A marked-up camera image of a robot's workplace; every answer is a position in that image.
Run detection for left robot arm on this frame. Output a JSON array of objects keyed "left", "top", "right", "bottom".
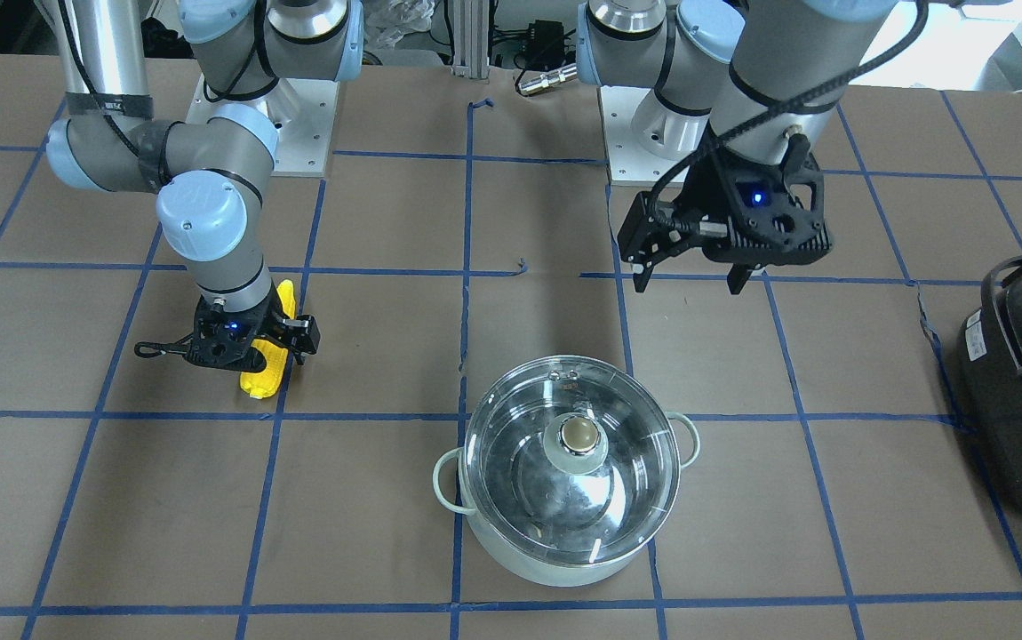
[{"left": 576, "top": 1, "right": 902, "bottom": 294}]

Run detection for yellow toy corn cob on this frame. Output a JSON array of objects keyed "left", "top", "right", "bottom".
[{"left": 239, "top": 279, "right": 299, "bottom": 398}]

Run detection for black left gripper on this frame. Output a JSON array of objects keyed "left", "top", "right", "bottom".
[{"left": 618, "top": 142, "right": 834, "bottom": 295}]

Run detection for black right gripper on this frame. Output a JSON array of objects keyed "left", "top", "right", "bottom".
[{"left": 183, "top": 296, "right": 321, "bottom": 372}]

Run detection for pale green electric pot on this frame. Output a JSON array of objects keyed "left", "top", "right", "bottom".
[{"left": 432, "top": 356, "right": 702, "bottom": 588}]

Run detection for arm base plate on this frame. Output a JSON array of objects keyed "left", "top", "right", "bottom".
[
  {"left": 167, "top": 76, "right": 340, "bottom": 183},
  {"left": 599, "top": 86, "right": 707, "bottom": 188}
]

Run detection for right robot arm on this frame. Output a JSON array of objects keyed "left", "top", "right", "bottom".
[{"left": 38, "top": 1, "right": 364, "bottom": 373}]

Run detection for glass pot lid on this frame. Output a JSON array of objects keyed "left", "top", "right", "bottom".
[{"left": 462, "top": 356, "right": 682, "bottom": 567}]

